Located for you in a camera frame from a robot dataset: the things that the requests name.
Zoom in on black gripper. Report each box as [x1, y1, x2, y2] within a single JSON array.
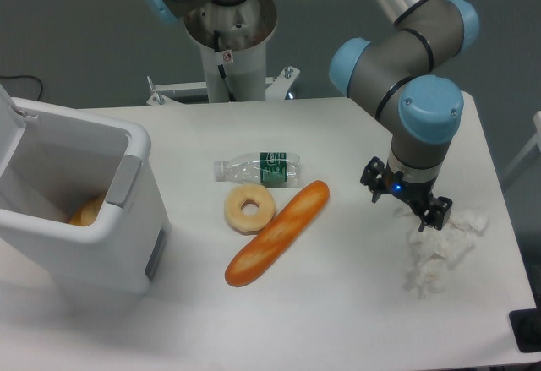
[[360, 156, 453, 232]]

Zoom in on white trash can lid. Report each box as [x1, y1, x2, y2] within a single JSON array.
[[1, 86, 38, 177]]

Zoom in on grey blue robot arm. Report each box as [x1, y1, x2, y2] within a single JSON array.
[[145, 0, 479, 230]]

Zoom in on bread inside trash can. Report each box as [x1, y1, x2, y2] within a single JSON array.
[[68, 194, 105, 226]]

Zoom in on white trash can body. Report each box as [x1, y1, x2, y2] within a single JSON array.
[[1, 98, 169, 294]]

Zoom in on crumpled white tissue paper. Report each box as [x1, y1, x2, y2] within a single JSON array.
[[394, 208, 489, 299]]

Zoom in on orange baguette bread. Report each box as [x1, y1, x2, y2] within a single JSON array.
[[225, 180, 330, 287]]

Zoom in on clear plastic bottle green label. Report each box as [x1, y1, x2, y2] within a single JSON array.
[[213, 151, 301, 188]]

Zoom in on beige donut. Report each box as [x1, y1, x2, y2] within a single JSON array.
[[224, 184, 276, 232]]

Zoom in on black device at table edge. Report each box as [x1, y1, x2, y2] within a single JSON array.
[[509, 308, 540, 353]]

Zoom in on white frame at right edge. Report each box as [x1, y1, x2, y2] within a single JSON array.
[[500, 111, 540, 192]]

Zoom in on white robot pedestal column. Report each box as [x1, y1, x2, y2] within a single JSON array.
[[145, 0, 302, 106]]

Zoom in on black cable on pedestal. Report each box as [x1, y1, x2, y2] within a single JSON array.
[[212, 30, 237, 102]]

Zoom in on black cable on floor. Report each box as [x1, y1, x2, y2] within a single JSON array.
[[0, 74, 44, 97]]

